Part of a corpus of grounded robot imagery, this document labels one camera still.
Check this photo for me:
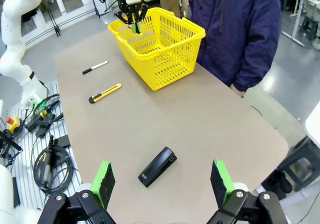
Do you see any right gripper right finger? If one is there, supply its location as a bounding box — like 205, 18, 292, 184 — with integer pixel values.
206, 158, 291, 224

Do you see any yellow plastic shopping basket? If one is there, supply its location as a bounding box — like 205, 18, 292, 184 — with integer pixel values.
107, 7, 207, 92

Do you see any white marker with black cap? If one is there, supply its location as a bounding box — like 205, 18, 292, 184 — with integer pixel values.
82, 60, 109, 75

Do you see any black metal frame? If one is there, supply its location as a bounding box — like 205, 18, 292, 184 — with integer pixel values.
0, 130, 23, 160

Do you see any person's left hand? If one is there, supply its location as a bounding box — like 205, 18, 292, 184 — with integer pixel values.
229, 83, 247, 99

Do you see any white legged far desk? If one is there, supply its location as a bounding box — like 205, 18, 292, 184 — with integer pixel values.
281, 0, 320, 47

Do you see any coiled black cable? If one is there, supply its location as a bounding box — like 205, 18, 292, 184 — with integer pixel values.
33, 135, 81, 195

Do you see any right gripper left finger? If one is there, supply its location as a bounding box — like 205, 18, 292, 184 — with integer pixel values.
37, 160, 118, 224

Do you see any person in purple jacket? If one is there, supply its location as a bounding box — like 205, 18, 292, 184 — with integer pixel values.
187, 0, 283, 93

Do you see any white side table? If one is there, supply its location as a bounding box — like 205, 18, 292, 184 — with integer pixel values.
304, 103, 320, 147

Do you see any white slatted floor platform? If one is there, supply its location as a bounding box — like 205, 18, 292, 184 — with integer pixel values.
6, 81, 83, 210

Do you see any person's left forearm purple sleeve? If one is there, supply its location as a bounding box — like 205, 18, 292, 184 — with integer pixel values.
228, 41, 280, 93

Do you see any black stapler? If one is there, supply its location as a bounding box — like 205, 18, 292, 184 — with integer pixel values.
137, 146, 179, 188

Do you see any black cable bundle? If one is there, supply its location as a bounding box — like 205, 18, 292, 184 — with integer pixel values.
24, 93, 65, 139

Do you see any black flat box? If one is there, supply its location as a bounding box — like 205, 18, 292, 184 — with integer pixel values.
53, 135, 71, 150

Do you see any large black stool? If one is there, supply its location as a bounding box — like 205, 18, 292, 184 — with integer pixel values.
261, 135, 320, 201

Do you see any black tripod stand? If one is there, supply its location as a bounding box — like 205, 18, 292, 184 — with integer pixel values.
48, 0, 62, 39

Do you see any yellow utility knife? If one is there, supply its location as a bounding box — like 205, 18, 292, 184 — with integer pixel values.
88, 83, 123, 104

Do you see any small black stool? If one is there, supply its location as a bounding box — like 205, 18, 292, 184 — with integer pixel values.
298, 16, 320, 39

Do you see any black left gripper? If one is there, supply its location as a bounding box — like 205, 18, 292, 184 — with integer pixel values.
114, 0, 148, 35

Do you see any yellow emergency stop box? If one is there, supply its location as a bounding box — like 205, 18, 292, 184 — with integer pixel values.
5, 115, 21, 133

